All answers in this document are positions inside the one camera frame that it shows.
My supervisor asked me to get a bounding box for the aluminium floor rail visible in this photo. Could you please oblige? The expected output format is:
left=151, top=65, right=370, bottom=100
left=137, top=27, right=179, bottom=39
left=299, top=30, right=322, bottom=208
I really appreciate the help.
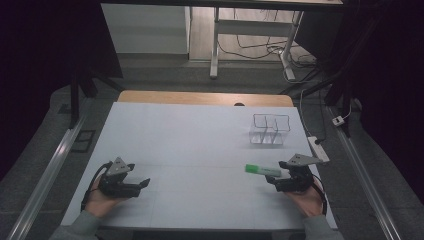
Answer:
left=327, top=105, right=403, bottom=240
left=5, top=96, right=93, bottom=240

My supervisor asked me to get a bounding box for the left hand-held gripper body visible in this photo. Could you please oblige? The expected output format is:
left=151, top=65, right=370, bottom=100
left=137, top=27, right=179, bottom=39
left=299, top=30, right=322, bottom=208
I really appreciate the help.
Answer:
left=98, top=156, right=142, bottom=198

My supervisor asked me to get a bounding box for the white cabinet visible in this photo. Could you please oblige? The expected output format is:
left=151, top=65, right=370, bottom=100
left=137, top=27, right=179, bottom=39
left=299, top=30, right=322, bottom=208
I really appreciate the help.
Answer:
left=100, top=3, right=192, bottom=55

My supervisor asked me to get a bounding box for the dark square floor plate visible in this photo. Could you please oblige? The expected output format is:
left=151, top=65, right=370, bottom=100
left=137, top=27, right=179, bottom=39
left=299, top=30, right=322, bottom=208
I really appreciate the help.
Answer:
left=70, top=129, right=97, bottom=154

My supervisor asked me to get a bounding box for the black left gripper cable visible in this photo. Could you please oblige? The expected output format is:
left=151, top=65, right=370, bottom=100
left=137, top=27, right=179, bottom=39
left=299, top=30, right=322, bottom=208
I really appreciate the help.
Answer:
left=80, top=161, right=114, bottom=213

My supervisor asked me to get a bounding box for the white power strip cable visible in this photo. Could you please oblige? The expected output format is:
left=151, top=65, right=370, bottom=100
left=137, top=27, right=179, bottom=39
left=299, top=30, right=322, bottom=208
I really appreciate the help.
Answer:
left=298, top=87, right=314, bottom=138

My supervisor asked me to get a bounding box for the white table cover sheet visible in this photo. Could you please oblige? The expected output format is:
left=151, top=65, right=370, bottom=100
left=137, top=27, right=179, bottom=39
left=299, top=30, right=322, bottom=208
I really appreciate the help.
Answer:
left=61, top=101, right=338, bottom=232

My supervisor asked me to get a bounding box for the white power strip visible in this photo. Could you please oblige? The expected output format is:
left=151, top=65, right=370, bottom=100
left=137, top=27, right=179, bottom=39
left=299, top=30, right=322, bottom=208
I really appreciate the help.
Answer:
left=306, top=135, right=331, bottom=164

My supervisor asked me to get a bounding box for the person's left hand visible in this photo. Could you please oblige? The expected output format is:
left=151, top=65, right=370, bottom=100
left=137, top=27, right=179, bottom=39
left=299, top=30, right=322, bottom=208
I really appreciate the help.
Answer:
left=84, top=175, right=129, bottom=219

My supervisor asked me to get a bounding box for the black curtain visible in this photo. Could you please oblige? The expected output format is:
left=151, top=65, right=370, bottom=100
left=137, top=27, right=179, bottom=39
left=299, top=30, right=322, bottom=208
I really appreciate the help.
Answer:
left=294, top=0, right=424, bottom=203
left=0, top=0, right=124, bottom=183

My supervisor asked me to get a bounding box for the clear acrylic divided organizer box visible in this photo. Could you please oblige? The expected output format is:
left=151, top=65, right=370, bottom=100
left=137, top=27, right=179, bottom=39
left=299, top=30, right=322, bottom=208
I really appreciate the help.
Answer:
left=248, top=113, right=292, bottom=146

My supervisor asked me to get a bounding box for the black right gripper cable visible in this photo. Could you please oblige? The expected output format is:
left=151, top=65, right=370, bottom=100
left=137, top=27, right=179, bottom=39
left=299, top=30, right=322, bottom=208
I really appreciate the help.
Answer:
left=312, top=174, right=328, bottom=216

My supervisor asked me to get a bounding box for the person's right hand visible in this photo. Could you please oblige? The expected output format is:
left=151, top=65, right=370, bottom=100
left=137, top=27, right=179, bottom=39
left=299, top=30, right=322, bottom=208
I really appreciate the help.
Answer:
left=285, top=178, right=327, bottom=219

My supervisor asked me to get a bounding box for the black floor cable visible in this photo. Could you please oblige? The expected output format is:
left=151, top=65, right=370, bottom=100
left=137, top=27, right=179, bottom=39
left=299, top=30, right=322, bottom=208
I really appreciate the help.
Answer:
left=217, top=8, right=294, bottom=62

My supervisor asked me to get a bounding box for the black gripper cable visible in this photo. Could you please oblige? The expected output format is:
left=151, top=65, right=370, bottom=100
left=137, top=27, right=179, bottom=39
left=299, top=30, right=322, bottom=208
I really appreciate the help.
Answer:
left=312, top=174, right=328, bottom=216
left=80, top=161, right=114, bottom=213

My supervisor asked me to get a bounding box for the black metal stand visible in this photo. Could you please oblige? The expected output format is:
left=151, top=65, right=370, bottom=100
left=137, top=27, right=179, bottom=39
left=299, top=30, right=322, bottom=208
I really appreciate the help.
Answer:
left=67, top=64, right=126, bottom=130
left=279, top=63, right=356, bottom=138

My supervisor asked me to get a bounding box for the white desk frame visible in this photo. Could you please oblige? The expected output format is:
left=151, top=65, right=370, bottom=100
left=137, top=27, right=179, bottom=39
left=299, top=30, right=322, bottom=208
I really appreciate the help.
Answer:
left=209, top=5, right=305, bottom=82

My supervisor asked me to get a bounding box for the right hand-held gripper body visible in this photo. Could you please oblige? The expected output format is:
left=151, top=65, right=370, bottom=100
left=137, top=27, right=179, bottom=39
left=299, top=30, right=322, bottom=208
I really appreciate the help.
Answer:
left=275, top=152, right=324, bottom=194

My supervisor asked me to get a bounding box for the green highlighter pen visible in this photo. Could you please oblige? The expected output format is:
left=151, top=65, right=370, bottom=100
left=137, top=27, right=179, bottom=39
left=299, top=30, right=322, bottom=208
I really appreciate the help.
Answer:
left=244, top=163, right=283, bottom=178

